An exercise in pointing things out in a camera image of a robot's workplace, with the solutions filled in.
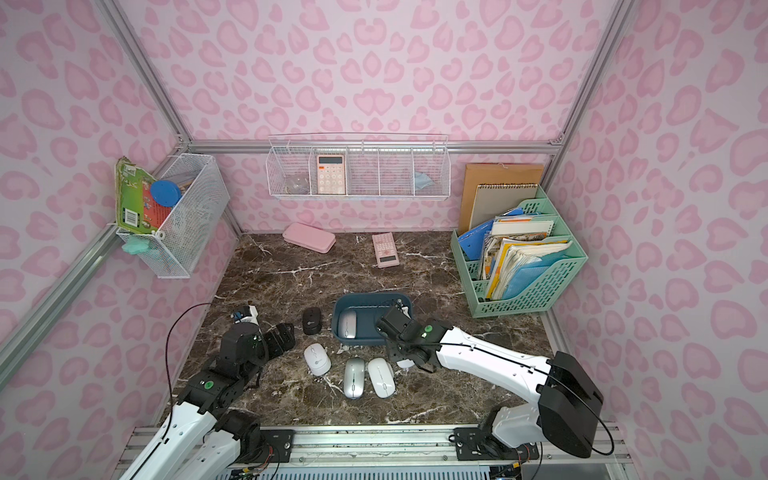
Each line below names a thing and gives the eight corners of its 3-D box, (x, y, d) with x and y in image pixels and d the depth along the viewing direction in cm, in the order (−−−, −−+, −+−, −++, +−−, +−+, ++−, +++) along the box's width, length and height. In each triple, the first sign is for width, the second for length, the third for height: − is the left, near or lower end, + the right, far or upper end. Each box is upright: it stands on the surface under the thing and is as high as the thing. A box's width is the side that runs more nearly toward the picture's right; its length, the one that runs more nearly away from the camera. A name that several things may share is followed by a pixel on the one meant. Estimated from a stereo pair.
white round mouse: (313, 380, 86) (311, 377, 83) (303, 352, 91) (300, 348, 89) (334, 369, 87) (333, 366, 85) (323, 342, 93) (321, 338, 91)
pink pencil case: (281, 238, 122) (279, 234, 120) (295, 223, 127) (294, 219, 125) (325, 255, 116) (324, 251, 114) (338, 239, 121) (337, 235, 119)
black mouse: (304, 336, 94) (302, 332, 92) (304, 312, 100) (302, 308, 97) (321, 333, 95) (320, 329, 92) (320, 309, 100) (319, 305, 98)
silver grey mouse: (342, 399, 82) (341, 397, 81) (347, 360, 89) (346, 357, 88) (363, 399, 82) (362, 397, 81) (365, 360, 89) (365, 357, 87)
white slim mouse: (378, 402, 82) (377, 399, 79) (367, 364, 88) (366, 360, 86) (400, 394, 83) (400, 390, 81) (388, 357, 90) (387, 352, 87)
